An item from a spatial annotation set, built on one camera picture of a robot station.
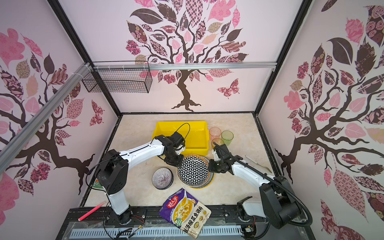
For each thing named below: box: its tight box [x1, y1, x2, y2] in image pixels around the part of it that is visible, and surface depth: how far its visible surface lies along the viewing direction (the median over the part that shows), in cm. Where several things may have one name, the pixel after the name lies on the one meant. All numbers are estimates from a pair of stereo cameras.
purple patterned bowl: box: [151, 167, 174, 190], surface depth 83 cm
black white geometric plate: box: [176, 154, 215, 189], surface depth 87 cm
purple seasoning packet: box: [159, 188, 212, 239], surface depth 75 cm
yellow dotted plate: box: [181, 154, 215, 189], surface depth 83 cm
